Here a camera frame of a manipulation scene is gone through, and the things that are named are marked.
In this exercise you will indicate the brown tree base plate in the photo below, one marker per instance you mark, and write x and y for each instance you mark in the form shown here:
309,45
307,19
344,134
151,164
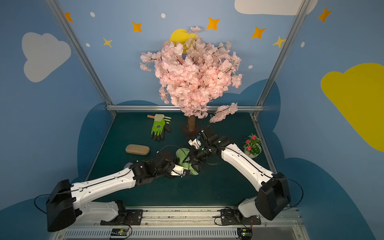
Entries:
191,135

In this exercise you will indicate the left controller board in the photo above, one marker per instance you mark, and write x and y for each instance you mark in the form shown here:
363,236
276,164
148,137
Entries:
119,233

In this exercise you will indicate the controller board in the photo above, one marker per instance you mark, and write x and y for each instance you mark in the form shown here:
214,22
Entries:
244,234
119,233

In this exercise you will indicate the purple eyeglass case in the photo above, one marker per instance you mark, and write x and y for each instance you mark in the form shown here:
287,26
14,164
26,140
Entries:
128,165

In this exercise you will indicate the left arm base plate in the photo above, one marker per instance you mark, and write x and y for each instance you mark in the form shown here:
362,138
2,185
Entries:
126,217

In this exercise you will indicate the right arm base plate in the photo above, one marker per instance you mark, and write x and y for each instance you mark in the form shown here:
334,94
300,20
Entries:
229,216

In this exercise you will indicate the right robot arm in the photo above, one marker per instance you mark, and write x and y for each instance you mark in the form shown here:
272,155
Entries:
273,190

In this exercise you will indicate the pink cherry blossom tree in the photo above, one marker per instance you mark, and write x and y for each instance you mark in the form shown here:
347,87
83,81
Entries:
193,73

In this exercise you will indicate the aluminium frame post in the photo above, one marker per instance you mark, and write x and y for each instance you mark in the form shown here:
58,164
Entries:
70,34
291,36

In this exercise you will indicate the green black work glove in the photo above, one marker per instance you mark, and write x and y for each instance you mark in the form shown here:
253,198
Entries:
159,128

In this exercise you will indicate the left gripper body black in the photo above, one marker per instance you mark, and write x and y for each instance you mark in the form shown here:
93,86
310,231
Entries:
174,165

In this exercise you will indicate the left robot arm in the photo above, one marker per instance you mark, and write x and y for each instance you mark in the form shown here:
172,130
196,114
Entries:
66,199

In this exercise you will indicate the small pink flower pot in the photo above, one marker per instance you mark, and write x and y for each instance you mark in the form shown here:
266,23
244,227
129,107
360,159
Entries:
252,146

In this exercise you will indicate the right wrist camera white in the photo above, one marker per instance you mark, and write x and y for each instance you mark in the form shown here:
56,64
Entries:
195,143

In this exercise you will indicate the green grey microfiber cloth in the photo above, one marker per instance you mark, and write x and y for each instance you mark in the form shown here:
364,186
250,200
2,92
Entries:
184,160

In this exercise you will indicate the tan eyeglass case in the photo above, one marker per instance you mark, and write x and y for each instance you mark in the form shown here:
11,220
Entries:
137,149

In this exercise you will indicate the left aluminium frame post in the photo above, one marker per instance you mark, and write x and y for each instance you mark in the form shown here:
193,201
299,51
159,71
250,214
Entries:
70,34

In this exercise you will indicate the right controller board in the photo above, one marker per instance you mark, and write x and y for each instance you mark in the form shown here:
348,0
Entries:
244,234

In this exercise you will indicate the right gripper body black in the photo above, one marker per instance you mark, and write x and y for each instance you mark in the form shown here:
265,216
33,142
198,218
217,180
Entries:
197,153

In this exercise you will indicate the right aluminium frame post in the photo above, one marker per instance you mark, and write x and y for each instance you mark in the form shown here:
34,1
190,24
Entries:
291,36

